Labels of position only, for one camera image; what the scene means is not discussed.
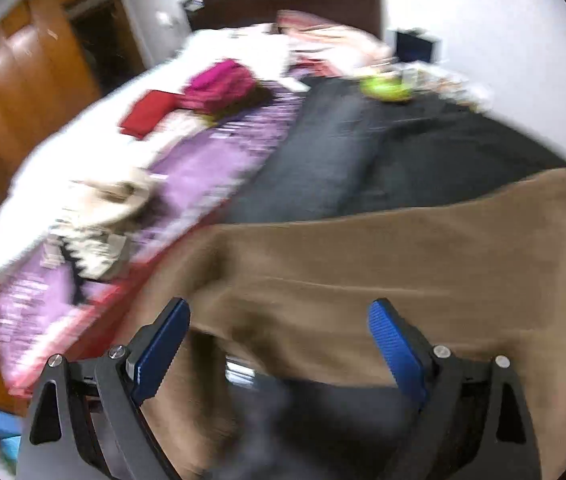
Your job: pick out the cream patterned clothing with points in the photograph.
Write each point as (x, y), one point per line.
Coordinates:
(103, 210)

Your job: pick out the dark cloth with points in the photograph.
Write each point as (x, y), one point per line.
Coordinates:
(313, 430)

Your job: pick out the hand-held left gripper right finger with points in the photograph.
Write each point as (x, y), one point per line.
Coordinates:
(395, 350)

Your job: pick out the pink printed pillow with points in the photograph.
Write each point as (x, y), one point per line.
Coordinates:
(333, 37)

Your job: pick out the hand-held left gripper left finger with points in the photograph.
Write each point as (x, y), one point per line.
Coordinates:
(160, 355)

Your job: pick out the dark grey blanket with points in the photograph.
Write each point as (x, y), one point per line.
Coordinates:
(363, 160)

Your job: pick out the magenta cloth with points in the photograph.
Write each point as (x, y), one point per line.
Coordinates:
(220, 82)

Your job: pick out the red folded cloth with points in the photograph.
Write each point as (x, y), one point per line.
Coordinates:
(147, 112)

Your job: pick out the white wall switch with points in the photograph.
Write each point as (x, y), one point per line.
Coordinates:
(165, 19)

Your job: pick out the brown wooden wardrobe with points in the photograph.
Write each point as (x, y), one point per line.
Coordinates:
(23, 70)

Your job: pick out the green object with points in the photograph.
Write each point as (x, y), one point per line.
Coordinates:
(385, 87)

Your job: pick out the white-framed dark screen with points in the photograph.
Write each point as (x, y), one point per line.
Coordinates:
(415, 47)

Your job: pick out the brown fleece garment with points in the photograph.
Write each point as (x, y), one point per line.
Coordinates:
(338, 280)

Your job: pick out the purple patterned blanket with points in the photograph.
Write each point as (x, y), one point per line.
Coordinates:
(213, 160)

